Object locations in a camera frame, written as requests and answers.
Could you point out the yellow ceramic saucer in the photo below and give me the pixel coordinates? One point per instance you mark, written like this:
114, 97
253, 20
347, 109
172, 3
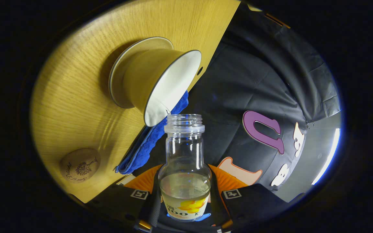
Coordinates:
121, 74

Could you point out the yellow ceramic teacup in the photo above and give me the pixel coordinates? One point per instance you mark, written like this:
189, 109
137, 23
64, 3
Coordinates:
154, 77

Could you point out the clear glass water bottle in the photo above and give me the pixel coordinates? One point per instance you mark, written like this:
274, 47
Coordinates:
185, 191

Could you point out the black backdrop cloth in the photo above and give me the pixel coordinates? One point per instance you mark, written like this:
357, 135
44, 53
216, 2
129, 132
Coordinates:
238, 81

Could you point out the round wooden coaster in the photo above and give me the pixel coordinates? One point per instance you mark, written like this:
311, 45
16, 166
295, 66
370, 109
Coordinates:
80, 165

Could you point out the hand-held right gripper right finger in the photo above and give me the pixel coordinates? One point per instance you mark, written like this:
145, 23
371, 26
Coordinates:
254, 207

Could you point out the blue towel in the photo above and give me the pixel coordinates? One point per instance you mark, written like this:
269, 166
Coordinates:
147, 142

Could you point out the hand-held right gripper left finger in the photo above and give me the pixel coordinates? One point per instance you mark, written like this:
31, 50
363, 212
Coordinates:
118, 204

